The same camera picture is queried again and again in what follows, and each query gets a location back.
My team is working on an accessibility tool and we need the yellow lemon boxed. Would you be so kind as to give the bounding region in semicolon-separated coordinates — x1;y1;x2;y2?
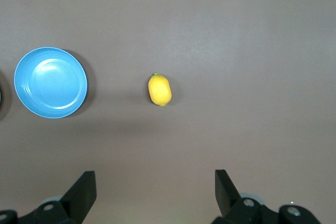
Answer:
148;72;172;106

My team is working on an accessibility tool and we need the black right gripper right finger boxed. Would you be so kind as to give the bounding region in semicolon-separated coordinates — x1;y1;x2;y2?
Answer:
211;169;322;224

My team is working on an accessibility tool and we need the pink plate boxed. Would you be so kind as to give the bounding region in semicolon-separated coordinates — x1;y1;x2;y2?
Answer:
0;73;4;116

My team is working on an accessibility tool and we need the blue plate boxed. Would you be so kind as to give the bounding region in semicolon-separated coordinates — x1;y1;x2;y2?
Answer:
14;47;88;119

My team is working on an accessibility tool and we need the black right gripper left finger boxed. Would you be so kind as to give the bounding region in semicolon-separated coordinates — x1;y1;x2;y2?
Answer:
0;170;97;224

